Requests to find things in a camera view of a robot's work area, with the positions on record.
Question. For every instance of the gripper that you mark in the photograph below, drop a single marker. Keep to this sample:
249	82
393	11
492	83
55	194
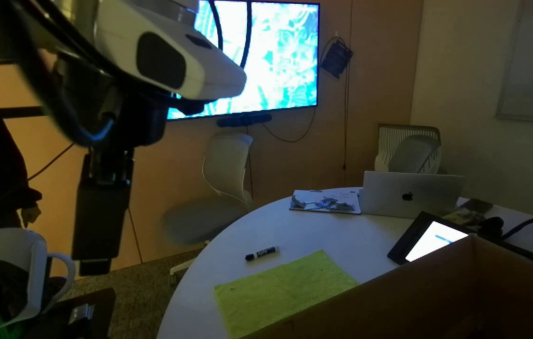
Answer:
143	123

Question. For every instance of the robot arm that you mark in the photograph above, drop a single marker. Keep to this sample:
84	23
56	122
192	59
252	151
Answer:
221	77

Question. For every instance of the black marker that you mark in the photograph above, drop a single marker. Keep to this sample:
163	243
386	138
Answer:
261	253

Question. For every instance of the green towel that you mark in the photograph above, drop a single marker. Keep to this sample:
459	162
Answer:
275	292

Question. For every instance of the cardboard box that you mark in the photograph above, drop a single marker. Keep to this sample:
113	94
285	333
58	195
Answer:
436	301

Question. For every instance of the black bar under television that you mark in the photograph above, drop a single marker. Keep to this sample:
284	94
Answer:
243	119

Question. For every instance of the printed paper sheet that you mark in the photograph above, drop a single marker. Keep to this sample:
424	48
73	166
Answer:
325	201

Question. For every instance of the metal clamp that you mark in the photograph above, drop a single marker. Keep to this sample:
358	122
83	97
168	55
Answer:
80	314

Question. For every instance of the white mesh office chair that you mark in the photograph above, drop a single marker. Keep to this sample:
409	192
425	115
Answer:
407	153

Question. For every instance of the silver laptop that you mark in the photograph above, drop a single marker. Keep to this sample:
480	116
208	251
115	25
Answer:
407	195

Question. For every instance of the black tablet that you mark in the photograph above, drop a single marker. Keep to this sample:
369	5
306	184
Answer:
429	240

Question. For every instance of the wall television screen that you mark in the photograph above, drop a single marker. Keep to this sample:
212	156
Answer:
285	56

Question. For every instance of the black device on wall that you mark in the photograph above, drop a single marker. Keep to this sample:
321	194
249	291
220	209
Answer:
337	59

